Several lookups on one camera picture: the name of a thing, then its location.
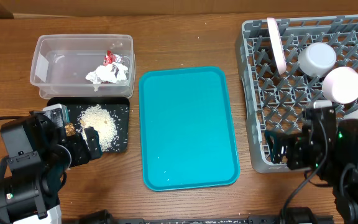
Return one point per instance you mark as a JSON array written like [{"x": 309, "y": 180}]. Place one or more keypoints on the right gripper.
[{"x": 293, "y": 145}]

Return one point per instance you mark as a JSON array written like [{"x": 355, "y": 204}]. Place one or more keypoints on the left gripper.
[{"x": 83, "y": 155}]

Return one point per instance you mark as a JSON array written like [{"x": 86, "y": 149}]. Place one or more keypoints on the pile of rice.
[{"x": 109, "y": 120}]

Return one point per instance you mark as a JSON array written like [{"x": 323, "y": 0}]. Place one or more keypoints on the brown food scrap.
[{"x": 70, "y": 129}]

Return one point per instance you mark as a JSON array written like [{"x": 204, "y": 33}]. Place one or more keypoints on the white napkin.
[{"x": 96, "y": 76}]

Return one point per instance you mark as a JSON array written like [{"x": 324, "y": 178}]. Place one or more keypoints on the small pink plate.
[{"x": 341, "y": 85}]

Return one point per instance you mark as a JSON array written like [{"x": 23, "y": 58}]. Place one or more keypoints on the large white plate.
[{"x": 277, "y": 47}]

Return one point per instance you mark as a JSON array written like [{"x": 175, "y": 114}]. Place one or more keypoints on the grey bowl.
[{"x": 317, "y": 59}]

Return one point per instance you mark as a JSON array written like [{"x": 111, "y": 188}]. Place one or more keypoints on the red foil snack wrapper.
[{"x": 112, "y": 57}]

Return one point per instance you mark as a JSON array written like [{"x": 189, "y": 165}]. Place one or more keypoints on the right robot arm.
[{"x": 339, "y": 170}]

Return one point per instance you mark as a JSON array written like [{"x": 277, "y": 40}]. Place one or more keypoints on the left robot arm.
[{"x": 39, "y": 152}]

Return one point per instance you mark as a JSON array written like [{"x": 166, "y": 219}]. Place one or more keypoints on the grey dishwasher rack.
[{"x": 275, "y": 101}]

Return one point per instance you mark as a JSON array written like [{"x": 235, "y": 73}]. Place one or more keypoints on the black plastic tray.
[{"x": 88, "y": 101}]

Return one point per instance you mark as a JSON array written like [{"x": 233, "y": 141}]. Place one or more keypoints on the teal serving tray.
[{"x": 186, "y": 129}]

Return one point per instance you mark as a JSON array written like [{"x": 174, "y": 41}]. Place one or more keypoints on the clear plastic bin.
[{"x": 61, "y": 63}]

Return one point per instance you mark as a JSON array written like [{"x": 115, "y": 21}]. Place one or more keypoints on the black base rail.
[{"x": 104, "y": 216}]

